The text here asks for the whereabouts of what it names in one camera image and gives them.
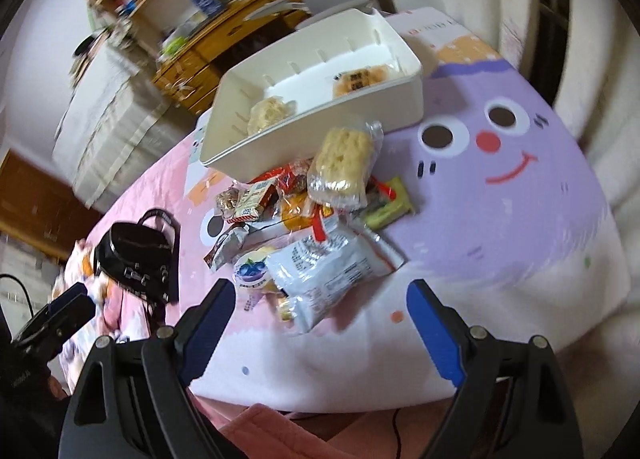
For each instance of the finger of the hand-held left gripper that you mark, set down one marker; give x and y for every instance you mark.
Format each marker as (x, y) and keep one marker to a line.
(72, 301)

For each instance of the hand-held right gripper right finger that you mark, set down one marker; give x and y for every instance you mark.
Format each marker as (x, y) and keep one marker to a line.
(435, 334)

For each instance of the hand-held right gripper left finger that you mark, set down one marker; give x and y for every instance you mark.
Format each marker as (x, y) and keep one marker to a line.
(210, 329)

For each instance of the pink fleece clothing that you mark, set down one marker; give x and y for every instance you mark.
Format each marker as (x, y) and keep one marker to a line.
(300, 439)

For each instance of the thin red snack packet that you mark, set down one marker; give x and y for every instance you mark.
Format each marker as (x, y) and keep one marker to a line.
(382, 189)

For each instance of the small brown white snack box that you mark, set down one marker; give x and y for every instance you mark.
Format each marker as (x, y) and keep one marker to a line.
(247, 204)

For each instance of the pink blanket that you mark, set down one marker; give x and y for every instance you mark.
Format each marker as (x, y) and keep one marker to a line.
(145, 184)

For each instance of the round pale pastry packet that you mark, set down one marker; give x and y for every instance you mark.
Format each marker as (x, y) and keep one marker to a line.
(270, 113)

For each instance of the cartoon printed tablecloth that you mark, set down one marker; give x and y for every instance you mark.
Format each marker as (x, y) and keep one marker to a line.
(500, 239)

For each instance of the white plastic storage bin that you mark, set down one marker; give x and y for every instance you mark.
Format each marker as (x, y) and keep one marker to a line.
(320, 71)

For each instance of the black handbag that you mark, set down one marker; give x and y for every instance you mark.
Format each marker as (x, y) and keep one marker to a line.
(132, 251)

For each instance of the white grey snack packet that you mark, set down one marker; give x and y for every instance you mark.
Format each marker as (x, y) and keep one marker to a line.
(325, 279)

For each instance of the orange bun packet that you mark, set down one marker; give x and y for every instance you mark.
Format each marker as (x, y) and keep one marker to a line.
(357, 81)

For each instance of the orange snack packet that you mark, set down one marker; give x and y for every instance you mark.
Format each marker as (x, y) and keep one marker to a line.
(299, 215)

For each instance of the white ruffled bed cover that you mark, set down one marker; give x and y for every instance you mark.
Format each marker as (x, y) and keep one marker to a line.
(110, 124)

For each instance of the clear red pastry packet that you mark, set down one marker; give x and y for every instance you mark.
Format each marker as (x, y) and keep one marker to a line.
(287, 180)

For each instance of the brown snack packet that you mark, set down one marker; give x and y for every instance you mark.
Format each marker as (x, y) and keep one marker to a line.
(225, 245)

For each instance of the blueberry print snack packet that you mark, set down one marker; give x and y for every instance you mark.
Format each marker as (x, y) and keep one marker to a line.
(254, 274)

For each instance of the green snack packet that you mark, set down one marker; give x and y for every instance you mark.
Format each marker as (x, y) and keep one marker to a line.
(392, 206)

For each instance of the green tissue pack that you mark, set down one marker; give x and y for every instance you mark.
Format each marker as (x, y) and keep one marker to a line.
(172, 44)

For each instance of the wooden desk with hutch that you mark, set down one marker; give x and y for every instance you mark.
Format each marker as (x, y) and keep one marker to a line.
(220, 34)

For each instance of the dark wooden cabinet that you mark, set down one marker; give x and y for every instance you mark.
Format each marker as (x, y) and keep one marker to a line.
(35, 204)

